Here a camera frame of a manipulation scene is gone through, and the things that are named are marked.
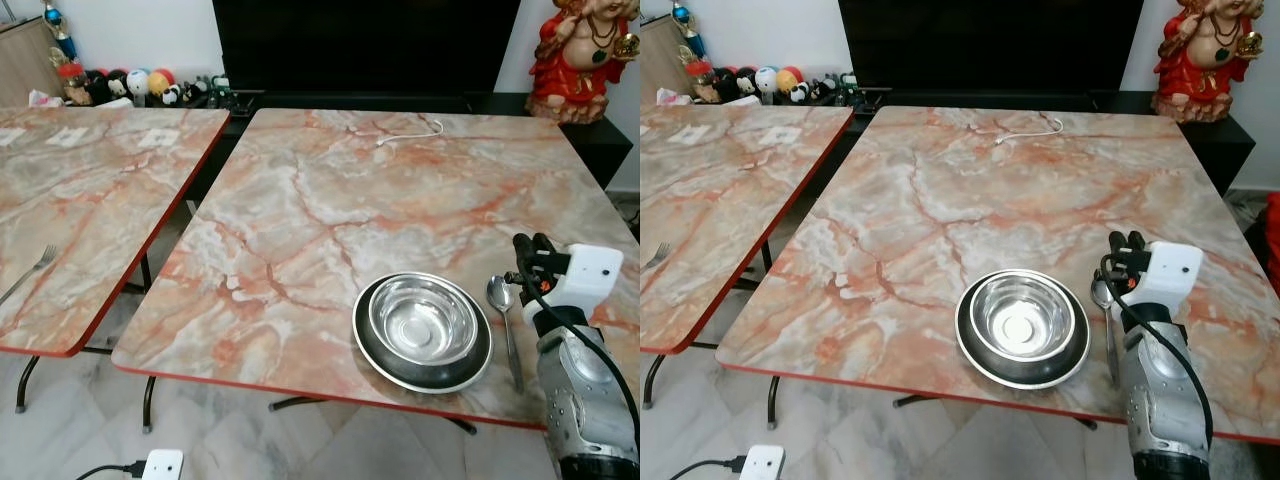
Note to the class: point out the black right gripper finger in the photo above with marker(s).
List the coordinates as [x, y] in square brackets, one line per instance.
[546, 246]
[1117, 246]
[523, 248]
[1138, 244]

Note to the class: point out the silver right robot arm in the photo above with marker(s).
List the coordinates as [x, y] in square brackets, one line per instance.
[580, 400]
[1160, 400]

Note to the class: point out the steel spoon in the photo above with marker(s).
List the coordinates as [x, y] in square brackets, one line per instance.
[500, 293]
[1101, 292]

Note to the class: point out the steel fork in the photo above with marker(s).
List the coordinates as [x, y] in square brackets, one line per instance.
[660, 256]
[42, 260]

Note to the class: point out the stainless steel bowl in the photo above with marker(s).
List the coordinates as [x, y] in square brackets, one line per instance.
[422, 320]
[1020, 318]

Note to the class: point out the red object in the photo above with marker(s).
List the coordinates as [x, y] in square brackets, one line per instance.
[1273, 230]

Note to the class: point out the round steel plate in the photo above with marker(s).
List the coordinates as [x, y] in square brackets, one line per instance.
[1022, 376]
[425, 379]

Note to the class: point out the red laughing Buddha statue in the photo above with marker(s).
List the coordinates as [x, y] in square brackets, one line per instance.
[570, 70]
[1200, 70]

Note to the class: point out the marble-pattern side table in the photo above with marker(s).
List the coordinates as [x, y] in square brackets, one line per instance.
[80, 200]
[720, 200]

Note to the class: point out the large marble-pattern table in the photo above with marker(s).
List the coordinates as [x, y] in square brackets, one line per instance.
[920, 200]
[300, 200]

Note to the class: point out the light wooden cabinet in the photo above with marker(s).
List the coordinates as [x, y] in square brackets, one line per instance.
[655, 55]
[25, 60]

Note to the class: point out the black television screen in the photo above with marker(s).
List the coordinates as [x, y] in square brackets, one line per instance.
[990, 45]
[360, 45]

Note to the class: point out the black plush toy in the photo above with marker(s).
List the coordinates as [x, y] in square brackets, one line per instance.
[105, 88]
[733, 86]

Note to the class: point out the blue and gold trophy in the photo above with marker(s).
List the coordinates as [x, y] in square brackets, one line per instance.
[685, 22]
[57, 25]

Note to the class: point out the white and blue round toy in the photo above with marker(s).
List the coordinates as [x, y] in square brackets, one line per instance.
[138, 82]
[766, 80]

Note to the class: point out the white power adapter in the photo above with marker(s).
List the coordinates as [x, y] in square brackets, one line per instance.
[163, 466]
[763, 463]

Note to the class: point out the orange and yellow round toy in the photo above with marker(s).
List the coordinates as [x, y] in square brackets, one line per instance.
[161, 80]
[789, 78]

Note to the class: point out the small panda plush toy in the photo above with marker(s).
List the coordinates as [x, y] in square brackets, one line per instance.
[799, 93]
[171, 96]

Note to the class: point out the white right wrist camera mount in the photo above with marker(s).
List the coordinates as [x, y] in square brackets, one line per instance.
[590, 275]
[1170, 270]

